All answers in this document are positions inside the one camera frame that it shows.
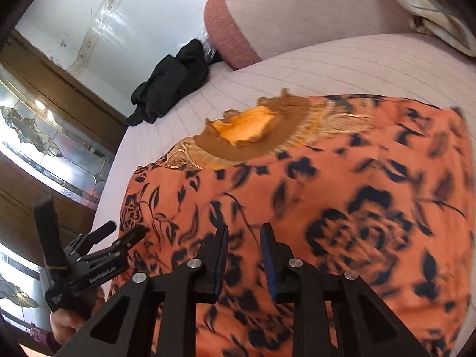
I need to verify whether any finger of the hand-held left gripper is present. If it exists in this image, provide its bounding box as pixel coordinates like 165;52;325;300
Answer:
76;220;117;248
87;225;147;263

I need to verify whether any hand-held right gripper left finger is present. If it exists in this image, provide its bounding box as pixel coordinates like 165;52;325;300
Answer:
76;223;229;357

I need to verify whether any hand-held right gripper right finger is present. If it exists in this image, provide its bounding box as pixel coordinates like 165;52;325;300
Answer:
259;223;432;357

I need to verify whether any orange floral garment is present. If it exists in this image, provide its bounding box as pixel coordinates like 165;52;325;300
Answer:
108;88;473;357

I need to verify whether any person's left hand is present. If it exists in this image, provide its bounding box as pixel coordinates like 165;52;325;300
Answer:
49;286;107;347

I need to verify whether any wooden glass-door cabinet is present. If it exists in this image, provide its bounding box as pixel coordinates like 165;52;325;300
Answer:
0;30;129;343

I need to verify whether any black cloth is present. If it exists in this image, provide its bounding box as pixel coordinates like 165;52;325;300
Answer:
126;38;212;126

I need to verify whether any clear plastic bag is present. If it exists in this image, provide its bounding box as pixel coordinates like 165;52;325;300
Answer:
199;37;224;64

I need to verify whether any cream floral blanket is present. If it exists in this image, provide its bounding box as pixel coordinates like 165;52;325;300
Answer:
362;0;476;58

